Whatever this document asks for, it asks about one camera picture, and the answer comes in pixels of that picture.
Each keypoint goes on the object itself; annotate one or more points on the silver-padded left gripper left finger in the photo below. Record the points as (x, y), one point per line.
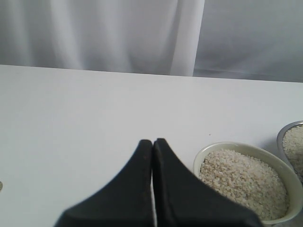
(126, 201)

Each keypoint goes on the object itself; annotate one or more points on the white ceramic bowl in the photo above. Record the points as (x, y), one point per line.
(292, 183)

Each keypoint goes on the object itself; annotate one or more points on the rice heap on plate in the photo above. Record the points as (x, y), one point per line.
(293, 149)

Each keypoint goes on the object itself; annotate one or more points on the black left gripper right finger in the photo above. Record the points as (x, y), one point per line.
(182, 200)

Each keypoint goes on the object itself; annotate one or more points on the white uncooked rice grains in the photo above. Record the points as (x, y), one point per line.
(247, 181)

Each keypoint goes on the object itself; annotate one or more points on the white backdrop curtain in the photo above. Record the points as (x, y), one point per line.
(237, 39)

